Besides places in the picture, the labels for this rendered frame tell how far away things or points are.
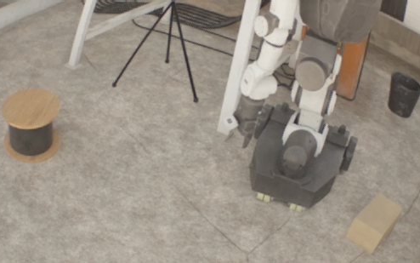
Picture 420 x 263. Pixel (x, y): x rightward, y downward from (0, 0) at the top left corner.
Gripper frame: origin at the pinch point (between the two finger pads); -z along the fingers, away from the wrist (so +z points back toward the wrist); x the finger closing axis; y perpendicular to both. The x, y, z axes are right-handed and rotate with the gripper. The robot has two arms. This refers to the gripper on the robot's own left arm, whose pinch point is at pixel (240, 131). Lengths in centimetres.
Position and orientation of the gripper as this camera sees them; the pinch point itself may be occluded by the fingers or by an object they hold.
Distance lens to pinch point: 206.0
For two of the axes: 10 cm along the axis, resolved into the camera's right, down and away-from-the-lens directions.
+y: -8.8, 1.1, -4.7
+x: -4.0, -7.0, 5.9
